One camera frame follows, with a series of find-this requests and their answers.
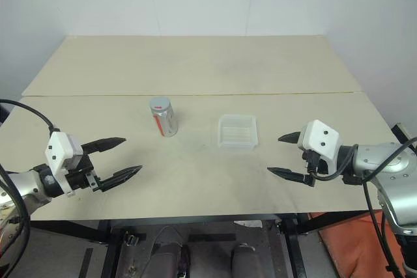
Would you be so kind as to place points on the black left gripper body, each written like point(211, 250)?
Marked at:
point(76, 178)

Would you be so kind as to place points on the small metal buckle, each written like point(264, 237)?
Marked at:
point(132, 239)

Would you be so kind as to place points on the orange mat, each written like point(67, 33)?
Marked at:
point(352, 242)

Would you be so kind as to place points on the pale grey jar lid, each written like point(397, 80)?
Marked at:
point(160, 102)

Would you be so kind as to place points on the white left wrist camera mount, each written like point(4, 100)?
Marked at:
point(57, 151)

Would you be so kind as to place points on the black bar beside table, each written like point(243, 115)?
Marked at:
point(402, 134)

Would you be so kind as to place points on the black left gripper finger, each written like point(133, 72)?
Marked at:
point(120, 177)
point(104, 144)

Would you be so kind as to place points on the silver metal can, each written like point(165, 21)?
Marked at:
point(166, 125)

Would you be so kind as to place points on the black metal table frame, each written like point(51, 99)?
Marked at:
point(293, 245)

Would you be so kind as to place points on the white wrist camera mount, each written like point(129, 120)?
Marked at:
point(321, 138)
point(57, 151)

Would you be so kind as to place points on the dark rounded shape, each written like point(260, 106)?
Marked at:
point(169, 261)
point(244, 261)

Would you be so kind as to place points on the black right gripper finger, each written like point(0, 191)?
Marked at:
point(290, 175)
point(291, 138)

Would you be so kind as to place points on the clear plastic tray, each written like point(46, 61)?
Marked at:
point(236, 133)

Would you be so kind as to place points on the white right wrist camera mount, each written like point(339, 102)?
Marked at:
point(321, 138)

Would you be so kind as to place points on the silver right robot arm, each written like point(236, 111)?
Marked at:
point(391, 161)

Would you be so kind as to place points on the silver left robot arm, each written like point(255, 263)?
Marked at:
point(23, 187)

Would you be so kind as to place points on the white scrap under table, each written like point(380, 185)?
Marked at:
point(249, 223)

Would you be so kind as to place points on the black tape strip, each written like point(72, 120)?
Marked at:
point(211, 237)

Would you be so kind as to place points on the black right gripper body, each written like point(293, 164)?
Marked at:
point(309, 157)

